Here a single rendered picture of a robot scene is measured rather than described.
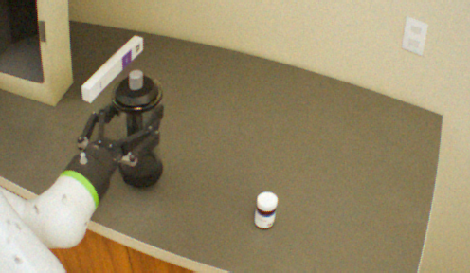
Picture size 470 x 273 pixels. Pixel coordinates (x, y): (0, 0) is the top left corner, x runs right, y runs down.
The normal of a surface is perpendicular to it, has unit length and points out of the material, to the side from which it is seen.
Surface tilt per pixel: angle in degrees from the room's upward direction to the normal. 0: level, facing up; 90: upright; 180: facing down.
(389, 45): 90
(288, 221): 1
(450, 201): 90
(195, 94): 0
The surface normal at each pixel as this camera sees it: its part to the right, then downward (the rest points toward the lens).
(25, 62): 0.05, -0.72
